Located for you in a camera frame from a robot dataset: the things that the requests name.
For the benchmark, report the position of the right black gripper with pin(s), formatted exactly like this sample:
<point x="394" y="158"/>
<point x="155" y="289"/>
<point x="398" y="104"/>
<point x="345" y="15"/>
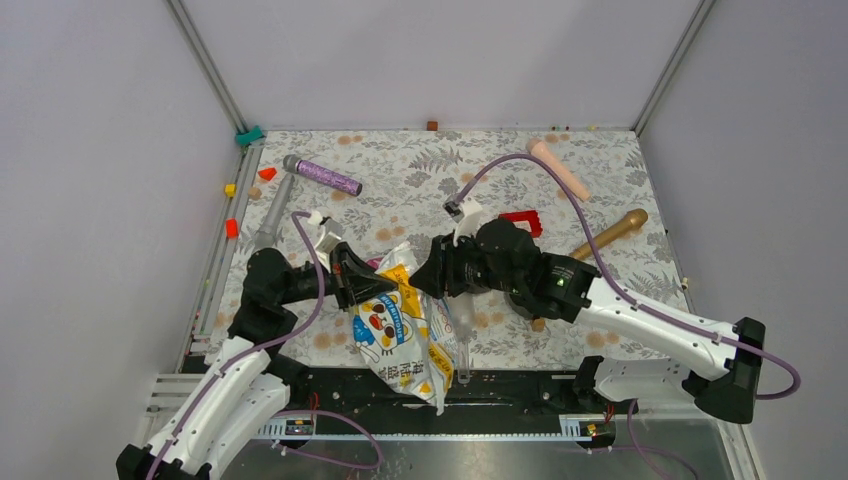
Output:
<point x="440" y="268"/>

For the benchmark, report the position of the pink toy microphone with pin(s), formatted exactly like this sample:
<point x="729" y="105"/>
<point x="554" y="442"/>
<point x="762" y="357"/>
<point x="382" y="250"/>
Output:
<point x="539" y="149"/>

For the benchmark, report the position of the teal plastic block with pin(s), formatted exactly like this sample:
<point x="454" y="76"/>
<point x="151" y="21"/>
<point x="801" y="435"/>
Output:
<point x="246" y="138"/>

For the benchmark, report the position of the gold toy microphone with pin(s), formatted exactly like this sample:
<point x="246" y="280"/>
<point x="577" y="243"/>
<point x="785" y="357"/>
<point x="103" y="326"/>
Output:
<point x="631" y="222"/>

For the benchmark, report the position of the cat food bag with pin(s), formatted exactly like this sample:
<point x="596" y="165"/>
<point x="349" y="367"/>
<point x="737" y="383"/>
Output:
<point x="405" y="336"/>

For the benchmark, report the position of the red triangular block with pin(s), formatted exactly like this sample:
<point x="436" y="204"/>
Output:
<point x="267" y="174"/>

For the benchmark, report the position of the grey toy microphone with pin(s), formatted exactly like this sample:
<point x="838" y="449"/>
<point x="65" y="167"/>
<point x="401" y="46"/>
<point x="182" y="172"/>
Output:
<point x="267" y="234"/>

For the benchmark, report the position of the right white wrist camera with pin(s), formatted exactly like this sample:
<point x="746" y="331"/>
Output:
<point x="467" y="214"/>

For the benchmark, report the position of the red block on rail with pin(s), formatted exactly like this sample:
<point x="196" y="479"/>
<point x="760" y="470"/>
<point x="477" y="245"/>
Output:
<point x="231" y="228"/>

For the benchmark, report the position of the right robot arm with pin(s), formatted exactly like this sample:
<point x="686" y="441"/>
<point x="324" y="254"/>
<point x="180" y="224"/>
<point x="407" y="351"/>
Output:
<point x="712" y="363"/>

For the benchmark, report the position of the red plastic box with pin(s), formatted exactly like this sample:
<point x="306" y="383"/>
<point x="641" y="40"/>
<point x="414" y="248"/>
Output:
<point x="528" y="220"/>

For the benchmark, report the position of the floral patterned table mat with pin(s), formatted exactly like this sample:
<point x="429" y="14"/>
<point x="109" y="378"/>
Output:
<point x="406" y="177"/>

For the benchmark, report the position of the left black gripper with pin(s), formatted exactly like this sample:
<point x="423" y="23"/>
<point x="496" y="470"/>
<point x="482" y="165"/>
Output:
<point x="354" y="279"/>

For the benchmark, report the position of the black bowl fish print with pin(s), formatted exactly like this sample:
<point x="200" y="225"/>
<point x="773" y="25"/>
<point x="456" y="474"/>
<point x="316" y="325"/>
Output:
<point x="521" y="311"/>

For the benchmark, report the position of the purple glitter toy microphone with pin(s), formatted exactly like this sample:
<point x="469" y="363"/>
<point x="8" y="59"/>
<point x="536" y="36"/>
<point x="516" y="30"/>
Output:
<point x="322" y="175"/>

